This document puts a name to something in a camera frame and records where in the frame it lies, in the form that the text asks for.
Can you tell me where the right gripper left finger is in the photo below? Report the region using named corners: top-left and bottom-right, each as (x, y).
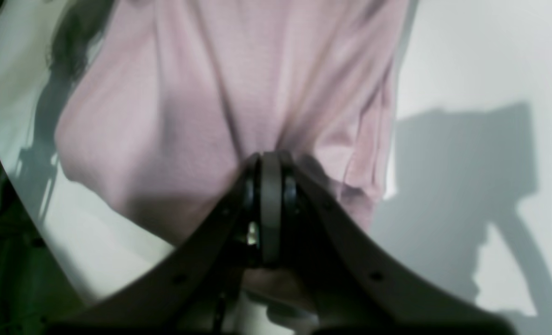
top-left (48, 154), bottom-right (260, 335)

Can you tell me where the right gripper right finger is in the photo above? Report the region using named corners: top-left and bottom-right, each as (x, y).
top-left (260, 151), bottom-right (514, 335)

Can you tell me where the pink T-shirt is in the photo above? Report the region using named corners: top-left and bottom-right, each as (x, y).
top-left (55, 0), bottom-right (409, 244)

